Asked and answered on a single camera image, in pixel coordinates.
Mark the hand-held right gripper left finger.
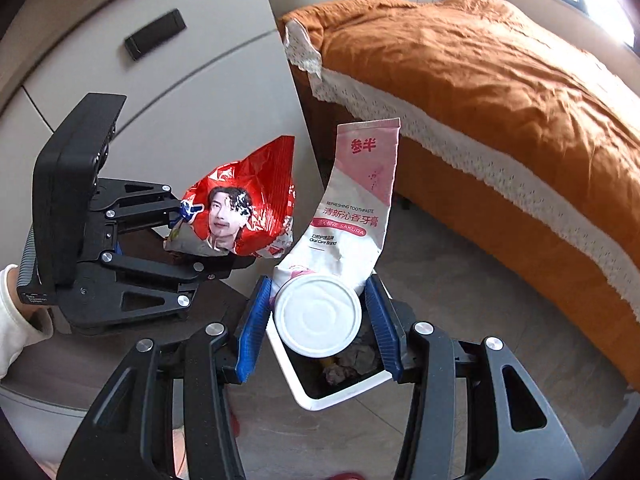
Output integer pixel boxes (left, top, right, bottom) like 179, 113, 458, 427
64, 276, 273, 480

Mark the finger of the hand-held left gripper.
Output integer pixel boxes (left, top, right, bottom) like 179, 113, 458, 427
60, 250, 257, 336
90, 177, 201, 233

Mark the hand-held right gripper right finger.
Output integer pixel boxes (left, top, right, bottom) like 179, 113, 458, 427
364, 274, 586, 480

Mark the white square trash bin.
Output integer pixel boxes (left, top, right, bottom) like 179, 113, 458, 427
264, 305, 401, 412

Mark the red snack bag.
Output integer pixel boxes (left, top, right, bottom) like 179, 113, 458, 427
162, 134, 297, 261

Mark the pink white toothpaste tube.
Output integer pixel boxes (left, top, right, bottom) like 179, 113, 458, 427
270, 117, 402, 358

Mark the person's left forearm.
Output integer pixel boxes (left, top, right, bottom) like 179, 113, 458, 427
0, 264, 55, 381

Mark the grey crumpled paper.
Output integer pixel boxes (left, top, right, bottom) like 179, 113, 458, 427
340, 342, 378, 373

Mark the white bedside cabinet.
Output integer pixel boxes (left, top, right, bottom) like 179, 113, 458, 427
0, 0, 326, 306

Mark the person's pink trouser leg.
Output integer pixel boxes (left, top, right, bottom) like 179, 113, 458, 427
170, 425, 190, 480

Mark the white lace bed trim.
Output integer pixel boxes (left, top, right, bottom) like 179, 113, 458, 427
282, 22, 640, 306

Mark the bed with orange cover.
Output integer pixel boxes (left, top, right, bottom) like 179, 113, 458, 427
277, 0, 640, 391

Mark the black cabinet handle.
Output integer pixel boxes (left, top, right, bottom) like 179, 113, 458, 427
124, 8, 187, 62

